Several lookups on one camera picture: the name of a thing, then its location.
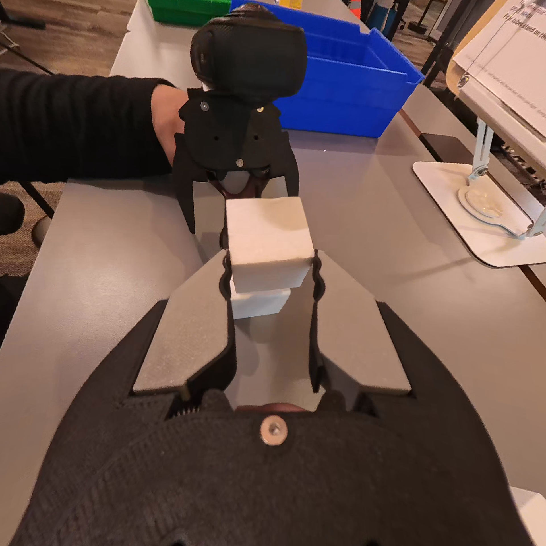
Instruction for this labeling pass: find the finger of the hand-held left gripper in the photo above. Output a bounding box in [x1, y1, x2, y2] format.
[259, 176, 290, 200]
[192, 180, 229, 251]

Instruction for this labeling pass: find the green plastic bin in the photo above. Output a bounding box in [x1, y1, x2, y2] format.
[147, 0, 233, 27]

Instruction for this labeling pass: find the printed instruction sheet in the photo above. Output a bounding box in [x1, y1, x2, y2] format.
[453, 0, 546, 138]

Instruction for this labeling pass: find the person's left hand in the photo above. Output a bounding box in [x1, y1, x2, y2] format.
[150, 83, 190, 166]

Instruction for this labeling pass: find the white document stand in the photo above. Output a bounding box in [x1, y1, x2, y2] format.
[412, 0, 546, 269]

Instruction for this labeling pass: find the person's left forearm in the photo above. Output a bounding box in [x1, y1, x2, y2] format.
[0, 69, 176, 185]

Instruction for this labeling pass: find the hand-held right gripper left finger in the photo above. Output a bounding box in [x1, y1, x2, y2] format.
[132, 250, 237, 399]

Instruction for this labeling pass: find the blue plastic bin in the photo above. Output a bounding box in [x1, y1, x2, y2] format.
[230, 0, 426, 139]

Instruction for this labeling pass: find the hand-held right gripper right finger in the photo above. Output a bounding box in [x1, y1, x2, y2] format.
[308, 250, 413, 411]

